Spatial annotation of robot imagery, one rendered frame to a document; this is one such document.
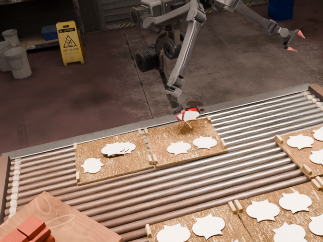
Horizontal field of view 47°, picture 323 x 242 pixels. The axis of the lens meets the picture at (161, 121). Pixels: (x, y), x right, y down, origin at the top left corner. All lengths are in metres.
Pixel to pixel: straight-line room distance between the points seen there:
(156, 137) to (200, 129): 0.26
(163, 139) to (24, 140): 2.33
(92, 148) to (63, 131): 1.97
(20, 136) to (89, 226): 2.78
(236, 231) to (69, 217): 0.72
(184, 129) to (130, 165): 0.43
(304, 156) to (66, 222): 1.23
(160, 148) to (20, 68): 3.74
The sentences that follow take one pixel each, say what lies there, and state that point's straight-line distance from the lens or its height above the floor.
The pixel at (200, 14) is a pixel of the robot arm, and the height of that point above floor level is 1.57.
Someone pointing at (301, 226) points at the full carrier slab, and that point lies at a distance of 1.71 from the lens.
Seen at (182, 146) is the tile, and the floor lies 0.94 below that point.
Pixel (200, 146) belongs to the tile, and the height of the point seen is 0.94.
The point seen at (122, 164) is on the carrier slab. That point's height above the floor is 0.94.
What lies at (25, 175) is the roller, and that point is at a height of 0.92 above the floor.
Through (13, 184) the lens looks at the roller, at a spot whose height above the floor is 0.92.
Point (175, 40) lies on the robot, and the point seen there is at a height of 1.22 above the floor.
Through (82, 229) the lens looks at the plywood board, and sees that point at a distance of 1.63.
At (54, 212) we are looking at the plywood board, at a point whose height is 1.04.
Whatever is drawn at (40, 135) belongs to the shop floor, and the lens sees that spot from 4.21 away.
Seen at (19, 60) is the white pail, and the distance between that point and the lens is 5.51.
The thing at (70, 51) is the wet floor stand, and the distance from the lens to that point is 5.59.
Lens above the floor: 2.23
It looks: 34 degrees down
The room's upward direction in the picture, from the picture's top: 7 degrees counter-clockwise
